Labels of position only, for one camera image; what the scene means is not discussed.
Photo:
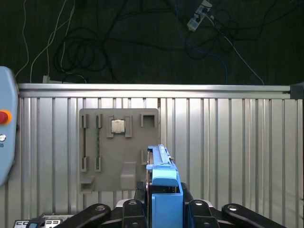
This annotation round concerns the hard disk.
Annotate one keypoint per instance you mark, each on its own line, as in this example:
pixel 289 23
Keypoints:
pixel 166 209

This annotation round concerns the grey parts rack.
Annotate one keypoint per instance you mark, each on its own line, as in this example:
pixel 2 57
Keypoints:
pixel 114 152

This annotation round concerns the silver CPU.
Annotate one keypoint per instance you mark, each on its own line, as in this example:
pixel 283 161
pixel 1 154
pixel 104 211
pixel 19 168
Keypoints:
pixel 118 126

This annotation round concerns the pale blue teach pendant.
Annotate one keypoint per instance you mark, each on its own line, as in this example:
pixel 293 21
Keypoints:
pixel 8 95

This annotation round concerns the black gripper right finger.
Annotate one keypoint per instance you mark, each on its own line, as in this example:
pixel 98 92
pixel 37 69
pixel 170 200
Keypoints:
pixel 202 213

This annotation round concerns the silver slot cover bracket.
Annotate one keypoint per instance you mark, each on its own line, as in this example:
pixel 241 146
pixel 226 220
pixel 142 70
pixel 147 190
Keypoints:
pixel 53 223

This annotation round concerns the white power strip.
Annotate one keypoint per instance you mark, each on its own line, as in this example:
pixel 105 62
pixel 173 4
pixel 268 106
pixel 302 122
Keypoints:
pixel 197 19

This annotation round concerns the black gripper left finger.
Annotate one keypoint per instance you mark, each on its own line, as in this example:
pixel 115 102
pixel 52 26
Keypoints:
pixel 133 213

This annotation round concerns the black table corner cap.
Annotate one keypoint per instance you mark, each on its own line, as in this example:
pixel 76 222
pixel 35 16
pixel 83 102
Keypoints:
pixel 297 91

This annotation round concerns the RAM stick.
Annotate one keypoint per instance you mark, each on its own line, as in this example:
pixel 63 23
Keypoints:
pixel 97 142

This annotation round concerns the black blue latch tab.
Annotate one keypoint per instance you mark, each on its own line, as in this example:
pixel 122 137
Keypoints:
pixel 32 225

